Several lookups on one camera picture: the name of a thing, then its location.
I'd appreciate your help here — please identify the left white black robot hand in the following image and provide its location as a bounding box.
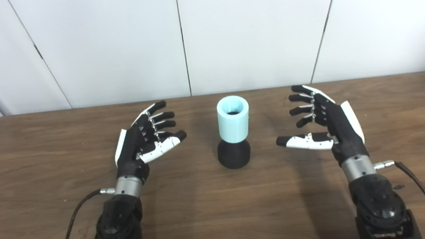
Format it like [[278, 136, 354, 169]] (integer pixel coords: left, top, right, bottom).
[[110, 99, 191, 186]]

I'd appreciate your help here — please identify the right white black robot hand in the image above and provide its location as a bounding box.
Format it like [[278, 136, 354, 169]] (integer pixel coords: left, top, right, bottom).
[[271, 79, 371, 172]]

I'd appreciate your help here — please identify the black flared nozzle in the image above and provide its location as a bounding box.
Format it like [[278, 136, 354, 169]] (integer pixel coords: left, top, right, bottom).
[[216, 137, 253, 171]]

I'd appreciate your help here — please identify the light-blue hose piece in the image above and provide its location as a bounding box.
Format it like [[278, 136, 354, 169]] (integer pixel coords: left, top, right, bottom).
[[215, 94, 253, 144]]

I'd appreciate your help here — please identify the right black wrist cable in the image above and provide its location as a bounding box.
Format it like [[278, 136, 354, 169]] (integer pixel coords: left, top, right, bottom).
[[373, 158, 425, 239]]

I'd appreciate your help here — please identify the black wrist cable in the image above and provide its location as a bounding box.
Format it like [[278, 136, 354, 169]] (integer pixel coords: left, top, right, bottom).
[[373, 158, 425, 239], [53, 187, 120, 239]]

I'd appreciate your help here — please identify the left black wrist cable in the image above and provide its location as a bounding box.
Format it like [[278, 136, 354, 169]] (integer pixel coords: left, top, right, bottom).
[[53, 187, 120, 239]]

